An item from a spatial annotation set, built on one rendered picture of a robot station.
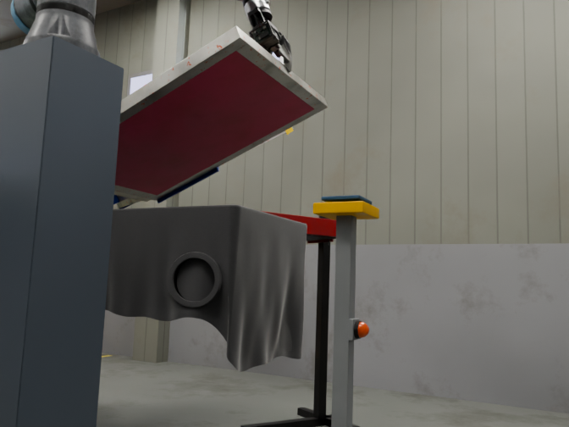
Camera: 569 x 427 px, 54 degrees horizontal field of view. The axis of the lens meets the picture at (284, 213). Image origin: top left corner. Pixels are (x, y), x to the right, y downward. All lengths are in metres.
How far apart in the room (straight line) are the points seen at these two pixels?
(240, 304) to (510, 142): 3.18
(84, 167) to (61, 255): 0.18
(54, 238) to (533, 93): 3.77
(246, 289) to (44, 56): 0.74
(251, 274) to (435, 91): 3.30
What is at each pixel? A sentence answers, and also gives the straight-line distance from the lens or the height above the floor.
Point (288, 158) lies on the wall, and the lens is 4.93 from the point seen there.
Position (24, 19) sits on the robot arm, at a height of 1.32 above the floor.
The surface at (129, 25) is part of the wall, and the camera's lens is 6.74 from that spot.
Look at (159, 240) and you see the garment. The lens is 1.56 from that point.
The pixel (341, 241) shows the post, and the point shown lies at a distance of 1.37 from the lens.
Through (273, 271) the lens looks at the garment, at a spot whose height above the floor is 0.79.
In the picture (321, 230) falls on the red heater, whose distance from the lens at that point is 2.90.
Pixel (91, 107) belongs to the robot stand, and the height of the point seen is 1.09.
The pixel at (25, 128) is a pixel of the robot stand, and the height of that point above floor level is 1.02.
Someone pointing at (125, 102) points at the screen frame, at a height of 1.24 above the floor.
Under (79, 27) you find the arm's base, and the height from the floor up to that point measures 1.25.
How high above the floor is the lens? 0.75
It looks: 7 degrees up
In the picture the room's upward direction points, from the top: 2 degrees clockwise
